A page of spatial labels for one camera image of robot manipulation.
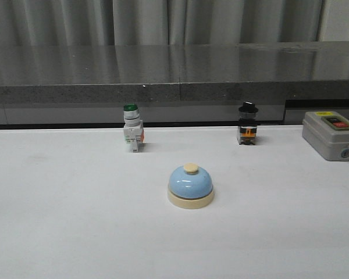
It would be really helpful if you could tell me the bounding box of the grey curtain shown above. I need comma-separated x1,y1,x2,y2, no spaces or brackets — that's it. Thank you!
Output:
0,1,349,47

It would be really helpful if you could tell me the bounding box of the black selector switch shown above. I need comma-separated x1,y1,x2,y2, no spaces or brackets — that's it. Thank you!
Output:
237,102,259,145

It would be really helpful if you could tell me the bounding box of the green pushbutton switch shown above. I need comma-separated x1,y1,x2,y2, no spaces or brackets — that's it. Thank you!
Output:
123,103,144,152

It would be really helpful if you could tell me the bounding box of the grey granite counter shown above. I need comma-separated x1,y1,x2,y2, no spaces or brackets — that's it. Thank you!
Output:
0,42,349,128

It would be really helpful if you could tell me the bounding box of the grey on-off switch box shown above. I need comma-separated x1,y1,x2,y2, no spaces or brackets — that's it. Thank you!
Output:
302,111,349,161

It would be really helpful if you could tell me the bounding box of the blue and cream call bell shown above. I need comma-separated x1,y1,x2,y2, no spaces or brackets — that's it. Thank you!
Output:
168,163,215,209

